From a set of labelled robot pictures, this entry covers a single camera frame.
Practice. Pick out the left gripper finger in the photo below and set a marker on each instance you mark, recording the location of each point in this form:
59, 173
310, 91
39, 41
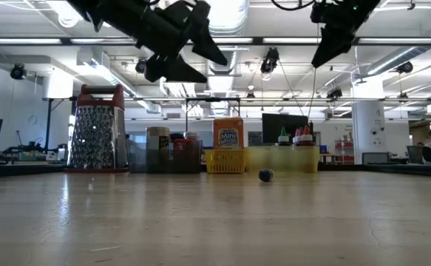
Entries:
207, 37
178, 72

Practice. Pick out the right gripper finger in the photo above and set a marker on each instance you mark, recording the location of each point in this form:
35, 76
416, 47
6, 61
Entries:
324, 48
339, 46

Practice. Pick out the white-lidded clear jar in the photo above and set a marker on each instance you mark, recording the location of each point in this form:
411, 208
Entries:
192, 134

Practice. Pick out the red tin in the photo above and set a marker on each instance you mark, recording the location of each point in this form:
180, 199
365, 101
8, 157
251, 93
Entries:
185, 151

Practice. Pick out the orange food box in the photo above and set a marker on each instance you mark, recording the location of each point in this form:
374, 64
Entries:
228, 134

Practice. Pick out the black ceiling spotlight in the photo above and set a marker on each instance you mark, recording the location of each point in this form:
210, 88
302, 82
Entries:
335, 93
405, 67
270, 59
139, 66
17, 72

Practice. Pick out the black monitor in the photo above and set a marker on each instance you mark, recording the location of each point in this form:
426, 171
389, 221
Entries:
274, 125

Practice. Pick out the grey plastic bin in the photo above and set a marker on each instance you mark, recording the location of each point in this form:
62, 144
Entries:
137, 155

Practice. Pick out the small dark board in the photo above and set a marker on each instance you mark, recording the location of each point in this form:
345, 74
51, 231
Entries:
255, 138

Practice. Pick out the small red shelf rack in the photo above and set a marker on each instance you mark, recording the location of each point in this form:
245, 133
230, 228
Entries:
343, 151

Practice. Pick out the grey monitor back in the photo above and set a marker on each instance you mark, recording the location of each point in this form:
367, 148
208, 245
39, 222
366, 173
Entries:
375, 158

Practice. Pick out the translucent yellow-green bin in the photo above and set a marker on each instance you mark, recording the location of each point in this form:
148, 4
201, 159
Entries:
281, 159

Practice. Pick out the grey office chair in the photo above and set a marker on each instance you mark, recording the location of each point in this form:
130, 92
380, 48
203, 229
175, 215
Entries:
414, 154

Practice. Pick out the small brown dropper bottle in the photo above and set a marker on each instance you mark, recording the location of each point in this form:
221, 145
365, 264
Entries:
266, 175

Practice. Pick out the black tripod stand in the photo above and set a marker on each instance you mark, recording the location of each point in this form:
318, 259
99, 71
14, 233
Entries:
49, 118

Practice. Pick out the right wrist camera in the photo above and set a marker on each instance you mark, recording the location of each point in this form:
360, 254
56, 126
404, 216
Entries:
318, 13

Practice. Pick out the silver ventilation duct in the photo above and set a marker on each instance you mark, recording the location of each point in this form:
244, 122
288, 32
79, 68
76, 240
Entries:
237, 18

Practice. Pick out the black metal stand frame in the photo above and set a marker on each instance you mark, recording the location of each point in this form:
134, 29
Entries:
200, 99

